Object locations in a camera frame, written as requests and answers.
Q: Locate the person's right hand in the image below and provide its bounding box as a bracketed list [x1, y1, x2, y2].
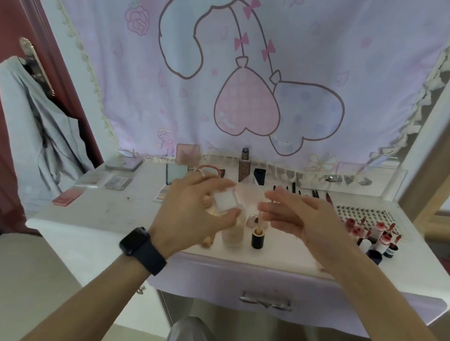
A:
[255, 185, 355, 265]

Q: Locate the person's left hand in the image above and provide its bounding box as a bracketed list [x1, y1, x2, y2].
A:
[146, 166, 245, 266]

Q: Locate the beige tube black cap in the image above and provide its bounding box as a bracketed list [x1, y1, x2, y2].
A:
[350, 226, 370, 243]

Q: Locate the small grey square palette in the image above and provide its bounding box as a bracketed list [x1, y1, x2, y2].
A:
[153, 162, 190, 206]

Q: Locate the clear square palette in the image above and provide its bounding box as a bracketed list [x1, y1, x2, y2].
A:
[212, 181, 272, 220]

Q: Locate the foundation bottle black cap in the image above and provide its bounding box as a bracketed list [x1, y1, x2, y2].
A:
[220, 214, 247, 250]

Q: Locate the black cap beige wand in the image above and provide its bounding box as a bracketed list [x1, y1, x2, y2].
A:
[251, 211, 268, 251]

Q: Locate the pink rounded compact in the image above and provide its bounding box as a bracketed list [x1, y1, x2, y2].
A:
[195, 163, 227, 179]

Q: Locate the clear dome bottle cap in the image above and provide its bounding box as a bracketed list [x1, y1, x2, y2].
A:
[245, 213, 270, 231]

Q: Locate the false eyelash tray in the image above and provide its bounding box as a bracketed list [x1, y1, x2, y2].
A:
[333, 204, 405, 236]

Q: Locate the brown blush palette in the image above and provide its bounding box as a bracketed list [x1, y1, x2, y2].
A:
[174, 143, 203, 171]

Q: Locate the navy cosmetic tube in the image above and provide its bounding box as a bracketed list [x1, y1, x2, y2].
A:
[355, 237, 385, 266]

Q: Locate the purple drawer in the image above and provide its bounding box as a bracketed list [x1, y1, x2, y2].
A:
[145, 250, 450, 341]

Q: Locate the silver square palette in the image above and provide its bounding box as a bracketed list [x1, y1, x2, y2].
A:
[104, 174, 134, 192]

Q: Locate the dark square foundation bottle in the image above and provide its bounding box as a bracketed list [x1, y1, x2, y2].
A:
[237, 147, 253, 183]

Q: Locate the large grey square palette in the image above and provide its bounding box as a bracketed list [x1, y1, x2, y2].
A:
[104, 155, 144, 173]

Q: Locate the pink blush compact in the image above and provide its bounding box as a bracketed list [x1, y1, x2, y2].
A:
[51, 186, 86, 209]

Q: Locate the person's left forearm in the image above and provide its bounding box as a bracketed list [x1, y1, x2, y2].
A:
[21, 246, 157, 341]

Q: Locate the person's right forearm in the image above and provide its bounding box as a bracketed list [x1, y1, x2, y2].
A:
[312, 238, 450, 341]

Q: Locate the white dressing table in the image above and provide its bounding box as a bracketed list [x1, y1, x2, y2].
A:
[18, 0, 450, 341]

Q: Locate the black smartwatch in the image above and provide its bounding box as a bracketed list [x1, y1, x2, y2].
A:
[117, 225, 170, 278]

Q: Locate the pink cartoon cloth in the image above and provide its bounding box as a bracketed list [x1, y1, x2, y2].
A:
[28, 0, 450, 187]

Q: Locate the white hanging garment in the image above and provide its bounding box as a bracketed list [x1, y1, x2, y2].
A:
[0, 54, 102, 220]

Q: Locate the dark red wooden door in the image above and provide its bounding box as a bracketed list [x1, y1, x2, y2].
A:
[0, 0, 117, 241]

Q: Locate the silver drawer handle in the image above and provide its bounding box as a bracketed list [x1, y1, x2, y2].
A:
[239, 290, 293, 312]

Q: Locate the wooden bed frame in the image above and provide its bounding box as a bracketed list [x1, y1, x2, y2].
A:
[394, 93, 450, 245]

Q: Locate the gold door handle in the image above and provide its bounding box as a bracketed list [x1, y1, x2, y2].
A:
[14, 36, 60, 98]

